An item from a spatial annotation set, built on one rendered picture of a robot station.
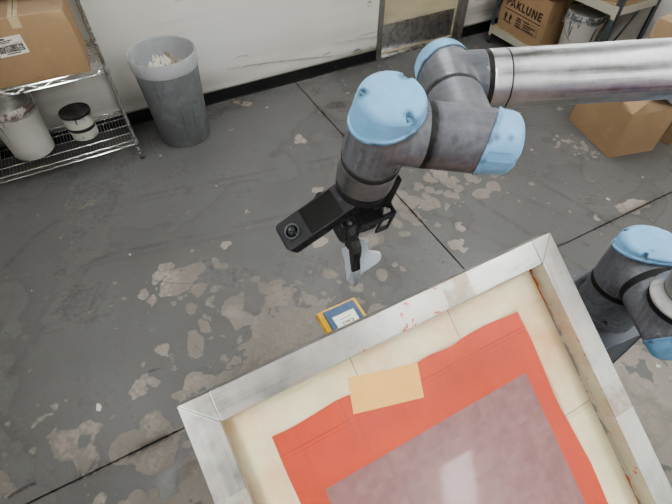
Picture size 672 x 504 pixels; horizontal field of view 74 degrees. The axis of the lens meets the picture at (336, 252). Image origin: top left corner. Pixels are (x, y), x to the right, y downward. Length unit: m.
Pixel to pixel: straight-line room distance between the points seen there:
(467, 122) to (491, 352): 0.36
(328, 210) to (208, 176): 2.75
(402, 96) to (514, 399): 0.47
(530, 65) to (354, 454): 0.54
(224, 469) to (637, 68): 0.69
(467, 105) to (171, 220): 2.68
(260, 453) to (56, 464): 1.89
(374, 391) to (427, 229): 2.30
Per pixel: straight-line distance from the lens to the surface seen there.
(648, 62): 0.70
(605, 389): 0.80
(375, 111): 0.45
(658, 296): 0.94
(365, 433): 0.64
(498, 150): 0.52
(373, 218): 0.63
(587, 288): 1.12
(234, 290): 2.59
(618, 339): 1.16
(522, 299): 0.75
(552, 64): 0.65
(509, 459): 0.74
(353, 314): 1.29
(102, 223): 3.23
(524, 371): 0.75
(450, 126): 0.50
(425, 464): 0.68
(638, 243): 1.02
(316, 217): 0.60
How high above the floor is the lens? 2.06
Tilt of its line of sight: 50 degrees down
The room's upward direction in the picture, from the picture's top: straight up
